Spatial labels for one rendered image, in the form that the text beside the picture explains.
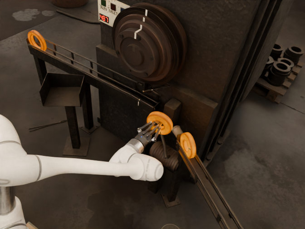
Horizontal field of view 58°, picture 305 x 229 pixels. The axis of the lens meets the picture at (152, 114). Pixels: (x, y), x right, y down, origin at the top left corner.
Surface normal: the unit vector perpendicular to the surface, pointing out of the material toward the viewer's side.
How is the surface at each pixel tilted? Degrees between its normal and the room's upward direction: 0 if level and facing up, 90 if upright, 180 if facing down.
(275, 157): 0
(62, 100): 5
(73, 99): 5
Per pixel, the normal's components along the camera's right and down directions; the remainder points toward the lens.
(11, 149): 0.56, -0.66
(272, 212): 0.10, -0.68
